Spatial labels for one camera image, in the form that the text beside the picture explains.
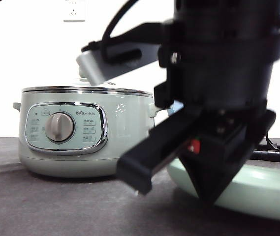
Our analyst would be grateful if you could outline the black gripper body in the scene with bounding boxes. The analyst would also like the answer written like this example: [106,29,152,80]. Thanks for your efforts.
[157,0,280,108]

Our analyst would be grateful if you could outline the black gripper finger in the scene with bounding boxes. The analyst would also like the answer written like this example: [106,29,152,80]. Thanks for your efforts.
[179,109,276,205]
[117,105,204,195]

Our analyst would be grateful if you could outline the green plate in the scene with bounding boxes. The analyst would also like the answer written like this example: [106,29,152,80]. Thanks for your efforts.
[167,158,280,219]

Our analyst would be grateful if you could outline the glass steamer lid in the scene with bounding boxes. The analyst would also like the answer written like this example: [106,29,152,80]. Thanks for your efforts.
[22,86,153,96]

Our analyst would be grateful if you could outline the blue plate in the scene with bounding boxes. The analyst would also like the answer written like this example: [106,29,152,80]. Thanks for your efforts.
[167,100,184,116]

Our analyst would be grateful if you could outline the green electric steamer pot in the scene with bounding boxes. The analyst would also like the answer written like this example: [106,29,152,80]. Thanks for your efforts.
[13,86,163,177]

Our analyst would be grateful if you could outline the black dish rack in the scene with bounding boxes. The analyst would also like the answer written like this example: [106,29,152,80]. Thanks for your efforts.
[249,134,280,162]

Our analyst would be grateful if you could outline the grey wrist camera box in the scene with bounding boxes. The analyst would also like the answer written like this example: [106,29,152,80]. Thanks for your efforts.
[76,42,160,86]

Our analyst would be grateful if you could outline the black camera cable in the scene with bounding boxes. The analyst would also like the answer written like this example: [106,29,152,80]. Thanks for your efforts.
[81,0,142,62]

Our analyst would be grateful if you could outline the white wall socket left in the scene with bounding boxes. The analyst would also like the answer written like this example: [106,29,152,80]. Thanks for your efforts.
[63,0,85,22]

